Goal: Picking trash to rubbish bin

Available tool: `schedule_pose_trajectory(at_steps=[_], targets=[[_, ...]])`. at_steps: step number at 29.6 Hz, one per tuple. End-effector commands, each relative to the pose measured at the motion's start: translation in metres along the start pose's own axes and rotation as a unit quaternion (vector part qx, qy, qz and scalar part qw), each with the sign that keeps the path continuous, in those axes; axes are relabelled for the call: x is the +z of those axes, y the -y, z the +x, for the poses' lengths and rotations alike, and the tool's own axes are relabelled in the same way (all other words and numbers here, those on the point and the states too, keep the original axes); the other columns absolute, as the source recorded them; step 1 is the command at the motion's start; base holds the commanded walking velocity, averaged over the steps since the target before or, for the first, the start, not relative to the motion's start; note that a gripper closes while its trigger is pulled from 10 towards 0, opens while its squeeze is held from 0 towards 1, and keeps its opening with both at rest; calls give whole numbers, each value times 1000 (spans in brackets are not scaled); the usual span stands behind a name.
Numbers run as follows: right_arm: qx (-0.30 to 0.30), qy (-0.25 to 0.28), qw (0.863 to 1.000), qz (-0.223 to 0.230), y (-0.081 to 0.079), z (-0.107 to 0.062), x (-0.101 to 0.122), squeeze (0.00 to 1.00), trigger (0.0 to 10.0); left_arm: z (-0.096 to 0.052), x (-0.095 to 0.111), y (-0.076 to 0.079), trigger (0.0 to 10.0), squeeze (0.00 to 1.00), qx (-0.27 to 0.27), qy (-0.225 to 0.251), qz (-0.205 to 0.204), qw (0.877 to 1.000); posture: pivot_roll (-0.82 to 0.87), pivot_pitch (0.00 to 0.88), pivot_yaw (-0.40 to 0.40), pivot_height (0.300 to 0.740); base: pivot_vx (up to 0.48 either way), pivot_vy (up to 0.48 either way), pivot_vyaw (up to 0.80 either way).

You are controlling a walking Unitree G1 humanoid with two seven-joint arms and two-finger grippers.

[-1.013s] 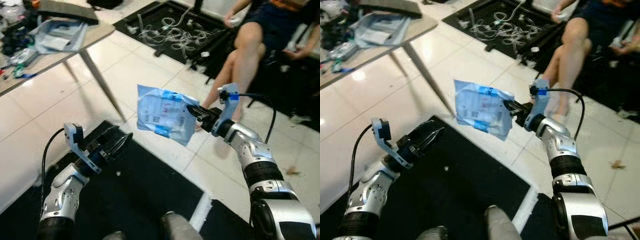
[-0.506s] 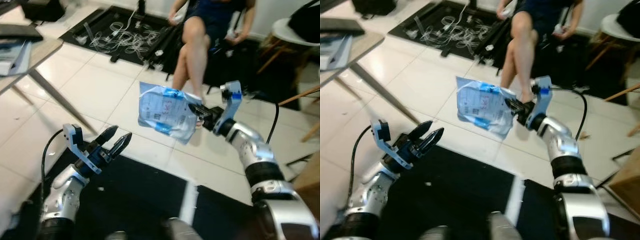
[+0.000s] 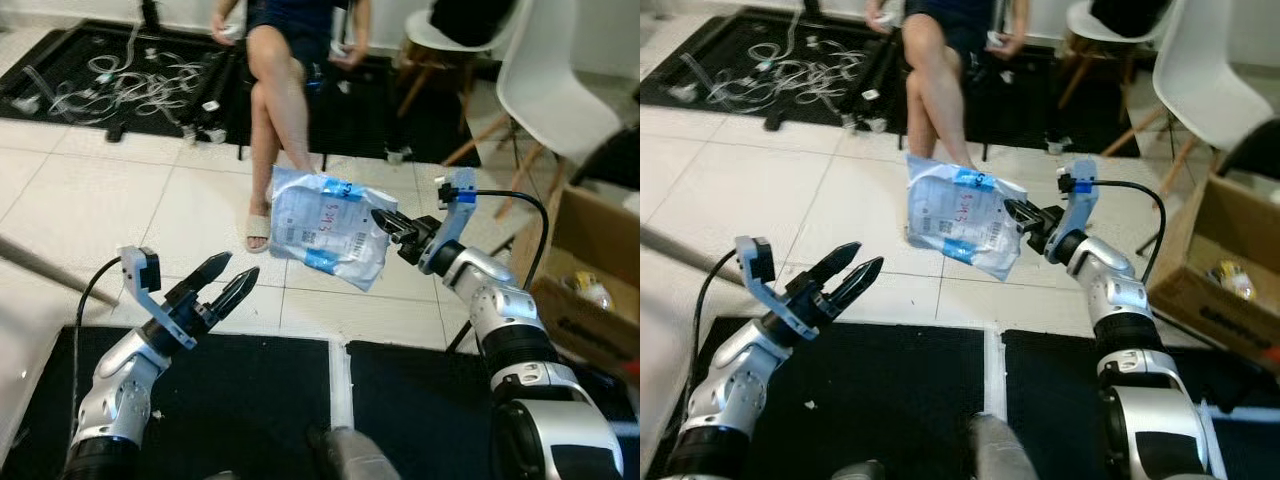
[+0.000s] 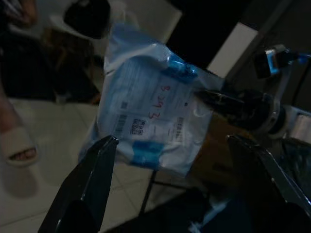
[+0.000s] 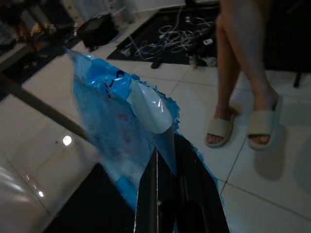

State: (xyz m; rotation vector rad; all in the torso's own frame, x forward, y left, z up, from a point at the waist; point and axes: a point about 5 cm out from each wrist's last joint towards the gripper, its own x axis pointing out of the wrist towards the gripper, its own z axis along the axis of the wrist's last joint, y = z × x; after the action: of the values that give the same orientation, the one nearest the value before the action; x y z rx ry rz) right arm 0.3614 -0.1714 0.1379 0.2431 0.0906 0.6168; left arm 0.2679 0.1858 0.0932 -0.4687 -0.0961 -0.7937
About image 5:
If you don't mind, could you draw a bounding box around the tangle of white cables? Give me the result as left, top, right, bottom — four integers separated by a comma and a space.
126, 4, 214, 59

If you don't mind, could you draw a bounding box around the black rug with cables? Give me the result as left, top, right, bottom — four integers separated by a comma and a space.
106, 0, 221, 67

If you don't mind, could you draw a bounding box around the bare person leg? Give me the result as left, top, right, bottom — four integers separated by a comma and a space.
215, 0, 246, 144
225, 0, 280, 144

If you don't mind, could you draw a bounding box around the black bag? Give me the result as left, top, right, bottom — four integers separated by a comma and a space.
77, 13, 120, 51

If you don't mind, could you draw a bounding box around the beige slide slipper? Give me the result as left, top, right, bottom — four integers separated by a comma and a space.
247, 93, 284, 150
205, 110, 240, 149

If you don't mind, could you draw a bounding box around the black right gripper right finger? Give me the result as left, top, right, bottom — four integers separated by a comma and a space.
170, 133, 230, 233

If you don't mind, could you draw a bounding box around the blue plastic bag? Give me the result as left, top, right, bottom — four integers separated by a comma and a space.
64, 47, 225, 212

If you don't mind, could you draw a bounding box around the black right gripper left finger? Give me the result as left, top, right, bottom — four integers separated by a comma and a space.
132, 143, 161, 233

